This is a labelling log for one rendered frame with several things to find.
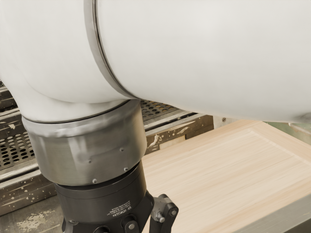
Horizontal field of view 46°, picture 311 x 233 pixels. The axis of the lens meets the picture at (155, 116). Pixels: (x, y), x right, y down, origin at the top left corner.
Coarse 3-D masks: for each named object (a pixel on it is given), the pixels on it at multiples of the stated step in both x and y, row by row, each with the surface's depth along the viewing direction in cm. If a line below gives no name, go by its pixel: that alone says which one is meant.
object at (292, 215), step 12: (288, 204) 69; (300, 204) 69; (264, 216) 67; (276, 216) 67; (288, 216) 66; (300, 216) 66; (240, 228) 65; (252, 228) 65; (264, 228) 65; (276, 228) 64; (288, 228) 64; (300, 228) 65
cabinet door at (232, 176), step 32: (224, 128) 104; (256, 128) 101; (160, 160) 93; (192, 160) 92; (224, 160) 90; (256, 160) 88; (288, 160) 86; (160, 192) 82; (192, 192) 80; (224, 192) 79; (256, 192) 77; (288, 192) 75; (192, 224) 72; (224, 224) 70
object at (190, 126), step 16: (192, 112) 104; (144, 128) 99; (160, 128) 98; (176, 128) 99; (192, 128) 101; (208, 128) 103; (0, 176) 87; (16, 176) 88; (32, 176) 85; (0, 192) 83; (16, 192) 85; (32, 192) 87; (48, 192) 88; (0, 208) 84; (16, 208) 86
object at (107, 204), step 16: (128, 176) 29; (144, 176) 32; (64, 192) 28; (80, 192) 28; (96, 192) 28; (112, 192) 28; (128, 192) 29; (144, 192) 31; (64, 208) 30; (80, 208) 29; (96, 208) 28; (112, 208) 29; (128, 208) 29; (144, 208) 33; (64, 224) 32; (80, 224) 31; (96, 224) 32; (112, 224) 32; (144, 224) 34
